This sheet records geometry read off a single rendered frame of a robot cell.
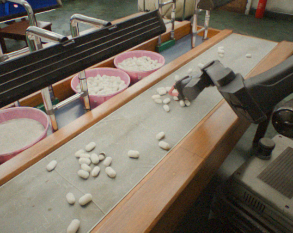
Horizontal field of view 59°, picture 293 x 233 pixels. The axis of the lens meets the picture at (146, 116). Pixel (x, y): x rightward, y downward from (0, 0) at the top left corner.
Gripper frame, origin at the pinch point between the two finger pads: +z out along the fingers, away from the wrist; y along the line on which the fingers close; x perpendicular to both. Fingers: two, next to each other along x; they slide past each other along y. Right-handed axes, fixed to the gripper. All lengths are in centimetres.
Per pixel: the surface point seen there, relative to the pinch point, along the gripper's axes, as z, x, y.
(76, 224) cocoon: -13, 10, 65
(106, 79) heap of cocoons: 26.0, -19.2, 6.5
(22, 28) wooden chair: 196, -119, -56
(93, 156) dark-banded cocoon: -2.6, 1.3, 46.9
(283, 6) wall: 80, 8, -442
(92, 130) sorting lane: 8.1, -4.6, 36.5
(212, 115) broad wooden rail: -17.7, 13.2, 4.6
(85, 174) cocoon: -5, 4, 53
